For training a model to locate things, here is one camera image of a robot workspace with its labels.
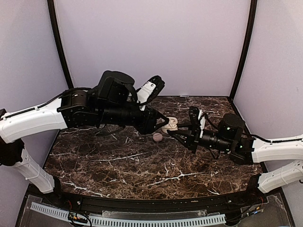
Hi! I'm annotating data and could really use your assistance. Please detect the black frame post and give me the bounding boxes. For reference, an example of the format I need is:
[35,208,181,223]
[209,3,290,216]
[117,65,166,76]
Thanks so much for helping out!
[47,0,74,89]
[229,0,258,102]

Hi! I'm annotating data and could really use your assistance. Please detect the pink earbud charging case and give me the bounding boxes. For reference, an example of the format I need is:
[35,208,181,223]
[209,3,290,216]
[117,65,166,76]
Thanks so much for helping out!
[152,133,163,142]

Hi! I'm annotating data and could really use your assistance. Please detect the white charging case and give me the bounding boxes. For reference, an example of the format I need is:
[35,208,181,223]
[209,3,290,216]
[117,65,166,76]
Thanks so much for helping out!
[161,117,178,134]

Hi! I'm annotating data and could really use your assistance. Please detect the black front aluminium rail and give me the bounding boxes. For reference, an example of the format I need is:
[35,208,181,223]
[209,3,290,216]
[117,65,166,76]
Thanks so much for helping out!
[60,191,267,213]

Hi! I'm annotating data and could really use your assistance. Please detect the black left frame post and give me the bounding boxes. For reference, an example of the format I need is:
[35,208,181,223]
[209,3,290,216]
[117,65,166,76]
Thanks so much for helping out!
[47,0,74,89]

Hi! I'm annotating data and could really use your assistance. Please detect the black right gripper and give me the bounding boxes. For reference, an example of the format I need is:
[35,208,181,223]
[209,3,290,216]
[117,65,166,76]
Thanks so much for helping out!
[169,121,232,154]

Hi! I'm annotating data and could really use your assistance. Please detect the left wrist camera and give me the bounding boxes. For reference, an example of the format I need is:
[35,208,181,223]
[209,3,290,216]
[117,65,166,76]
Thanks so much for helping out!
[137,75,165,111]

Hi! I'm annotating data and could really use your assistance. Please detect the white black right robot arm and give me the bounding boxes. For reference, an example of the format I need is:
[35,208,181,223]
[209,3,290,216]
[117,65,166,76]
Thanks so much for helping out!
[168,113,303,205]

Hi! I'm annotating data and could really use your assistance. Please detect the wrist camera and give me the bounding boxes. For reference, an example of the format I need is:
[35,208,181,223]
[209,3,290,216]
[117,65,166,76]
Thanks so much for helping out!
[137,75,165,111]
[188,106,206,139]

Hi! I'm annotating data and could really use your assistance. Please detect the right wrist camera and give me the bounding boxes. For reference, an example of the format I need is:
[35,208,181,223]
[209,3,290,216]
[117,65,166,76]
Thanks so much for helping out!
[188,106,206,139]

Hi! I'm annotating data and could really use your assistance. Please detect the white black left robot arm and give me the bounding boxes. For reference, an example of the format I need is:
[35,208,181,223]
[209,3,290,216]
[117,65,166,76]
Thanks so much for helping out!
[0,70,169,206]

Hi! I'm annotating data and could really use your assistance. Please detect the black right frame post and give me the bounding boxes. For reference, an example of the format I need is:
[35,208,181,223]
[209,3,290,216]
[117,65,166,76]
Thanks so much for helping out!
[229,0,258,102]

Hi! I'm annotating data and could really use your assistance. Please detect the white slotted cable duct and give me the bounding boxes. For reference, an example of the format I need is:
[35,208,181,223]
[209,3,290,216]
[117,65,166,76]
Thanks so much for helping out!
[30,202,226,227]

